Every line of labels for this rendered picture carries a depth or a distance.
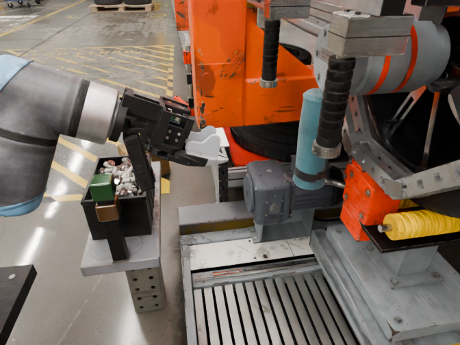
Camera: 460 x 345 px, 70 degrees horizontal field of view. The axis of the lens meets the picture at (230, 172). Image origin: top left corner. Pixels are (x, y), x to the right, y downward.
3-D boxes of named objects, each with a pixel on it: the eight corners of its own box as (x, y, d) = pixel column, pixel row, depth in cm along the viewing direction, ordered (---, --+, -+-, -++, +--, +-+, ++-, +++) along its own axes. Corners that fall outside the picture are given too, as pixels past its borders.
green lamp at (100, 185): (114, 200, 63) (110, 183, 61) (92, 202, 62) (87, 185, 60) (117, 189, 66) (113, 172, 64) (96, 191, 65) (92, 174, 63)
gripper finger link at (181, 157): (209, 163, 56) (160, 150, 52) (206, 170, 57) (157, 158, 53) (205, 150, 60) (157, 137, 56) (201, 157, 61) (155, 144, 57)
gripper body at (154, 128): (199, 122, 52) (122, 98, 47) (180, 167, 56) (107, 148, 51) (192, 105, 59) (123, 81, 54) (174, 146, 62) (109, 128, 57)
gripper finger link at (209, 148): (242, 145, 58) (194, 130, 54) (228, 173, 60) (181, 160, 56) (237, 137, 60) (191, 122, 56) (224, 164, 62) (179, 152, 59)
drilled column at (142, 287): (164, 308, 113) (148, 213, 90) (135, 313, 112) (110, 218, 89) (164, 285, 121) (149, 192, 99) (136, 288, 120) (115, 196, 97)
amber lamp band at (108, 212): (119, 220, 65) (116, 205, 63) (98, 223, 65) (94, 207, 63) (121, 208, 69) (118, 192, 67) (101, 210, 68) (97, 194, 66)
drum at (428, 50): (439, 100, 63) (468, 20, 55) (335, 108, 60) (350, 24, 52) (395, 79, 75) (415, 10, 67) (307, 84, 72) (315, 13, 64)
